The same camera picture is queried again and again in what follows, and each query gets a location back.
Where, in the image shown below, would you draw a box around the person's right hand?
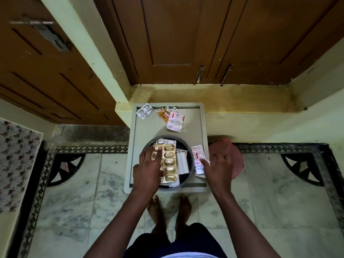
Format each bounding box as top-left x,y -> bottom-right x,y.
200,139 -> 235,195

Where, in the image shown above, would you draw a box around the person's left hand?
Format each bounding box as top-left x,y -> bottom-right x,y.
132,146 -> 168,196

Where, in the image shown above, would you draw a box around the pink white blister strip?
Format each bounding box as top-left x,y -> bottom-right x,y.
191,144 -> 210,176

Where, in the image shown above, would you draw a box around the gold blister pack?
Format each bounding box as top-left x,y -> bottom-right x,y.
151,144 -> 179,184

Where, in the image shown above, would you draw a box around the person's right forearm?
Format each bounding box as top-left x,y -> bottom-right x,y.
212,189 -> 282,258

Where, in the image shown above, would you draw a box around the person's left forearm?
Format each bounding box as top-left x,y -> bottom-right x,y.
83,187 -> 162,258

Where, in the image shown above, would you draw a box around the dark grey round container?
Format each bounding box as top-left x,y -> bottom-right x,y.
139,135 -> 195,192

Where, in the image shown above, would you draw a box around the white blue patterned strip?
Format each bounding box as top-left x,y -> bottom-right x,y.
175,149 -> 188,175

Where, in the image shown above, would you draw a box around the pink round lid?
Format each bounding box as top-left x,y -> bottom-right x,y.
208,137 -> 245,180

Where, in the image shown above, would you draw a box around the crumpled silver foil blister pack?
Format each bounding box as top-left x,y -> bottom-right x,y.
154,139 -> 177,147

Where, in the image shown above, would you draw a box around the person's left foot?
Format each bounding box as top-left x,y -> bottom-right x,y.
147,195 -> 168,235

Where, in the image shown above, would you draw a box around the person's foot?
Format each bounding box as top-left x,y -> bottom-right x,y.
174,195 -> 192,233
147,195 -> 168,235

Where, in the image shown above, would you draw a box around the person's right foot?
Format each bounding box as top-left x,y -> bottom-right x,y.
174,195 -> 192,233

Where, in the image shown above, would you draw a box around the grey plastic stool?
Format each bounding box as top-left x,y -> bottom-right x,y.
124,102 -> 210,194

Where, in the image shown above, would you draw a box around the red label white blister pack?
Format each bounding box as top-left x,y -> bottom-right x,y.
166,111 -> 185,133

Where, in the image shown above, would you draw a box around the orange striped blister pack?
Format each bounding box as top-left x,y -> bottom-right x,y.
156,107 -> 171,124

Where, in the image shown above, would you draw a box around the dark blue shorts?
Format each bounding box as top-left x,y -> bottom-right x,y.
124,222 -> 228,258

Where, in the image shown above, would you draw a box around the white shirt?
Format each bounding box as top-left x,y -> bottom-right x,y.
157,252 -> 217,258

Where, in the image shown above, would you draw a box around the metal door bolt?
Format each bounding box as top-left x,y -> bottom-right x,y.
221,64 -> 233,83
196,64 -> 205,84

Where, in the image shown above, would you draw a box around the brown wooden door leaf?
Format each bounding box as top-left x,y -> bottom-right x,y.
206,0 -> 344,86
93,0 -> 215,85

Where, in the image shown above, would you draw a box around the floral patterned cloth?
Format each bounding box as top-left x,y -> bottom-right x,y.
0,118 -> 45,216

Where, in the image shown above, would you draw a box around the brown wooden door with latch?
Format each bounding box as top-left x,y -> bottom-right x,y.
0,0 -> 125,126

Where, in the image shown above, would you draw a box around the metal door latch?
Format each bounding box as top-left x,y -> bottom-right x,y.
10,15 -> 72,53

